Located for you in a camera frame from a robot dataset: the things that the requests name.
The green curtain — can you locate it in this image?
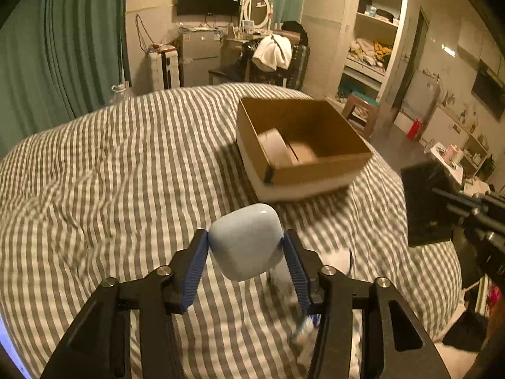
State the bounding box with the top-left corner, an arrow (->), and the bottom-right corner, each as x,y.
0,0 -> 132,160

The black chair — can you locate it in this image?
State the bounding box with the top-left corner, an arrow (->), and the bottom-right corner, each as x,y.
243,20 -> 311,91

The white towel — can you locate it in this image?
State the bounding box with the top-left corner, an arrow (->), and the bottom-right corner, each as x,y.
252,34 -> 293,72

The grey striped blanket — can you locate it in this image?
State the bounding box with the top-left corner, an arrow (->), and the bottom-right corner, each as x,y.
0,82 -> 462,379

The brown cardboard box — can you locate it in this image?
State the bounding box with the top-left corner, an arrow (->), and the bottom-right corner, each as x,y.
236,97 -> 373,202

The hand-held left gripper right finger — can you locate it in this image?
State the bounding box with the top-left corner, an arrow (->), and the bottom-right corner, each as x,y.
283,230 -> 451,379

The brown packing tape roll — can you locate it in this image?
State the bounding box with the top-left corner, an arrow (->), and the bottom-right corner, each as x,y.
257,127 -> 318,166

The pale blue earbuds case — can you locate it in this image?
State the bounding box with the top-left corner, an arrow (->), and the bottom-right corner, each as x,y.
208,203 -> 283,282

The white tube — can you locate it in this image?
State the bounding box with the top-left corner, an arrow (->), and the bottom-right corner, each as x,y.
290,312 -> 321,369

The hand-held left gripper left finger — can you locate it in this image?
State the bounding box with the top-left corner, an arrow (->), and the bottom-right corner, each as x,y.
40,228 -> 208,379

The round white vanity mirror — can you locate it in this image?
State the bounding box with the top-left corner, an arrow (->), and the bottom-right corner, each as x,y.
242,0 -> 274,31

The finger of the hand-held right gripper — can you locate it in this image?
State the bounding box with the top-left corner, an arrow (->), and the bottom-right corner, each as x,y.
432,187 -> 505,281

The small grey fridge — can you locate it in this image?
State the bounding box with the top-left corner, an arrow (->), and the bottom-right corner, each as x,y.
176,27 -> 223,88

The pile of clothes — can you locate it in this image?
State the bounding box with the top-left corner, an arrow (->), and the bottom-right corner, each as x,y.
348,38 -> 393,72

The white wardrobe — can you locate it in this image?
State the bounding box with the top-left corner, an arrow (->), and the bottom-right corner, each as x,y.
300,0 -> 419,105

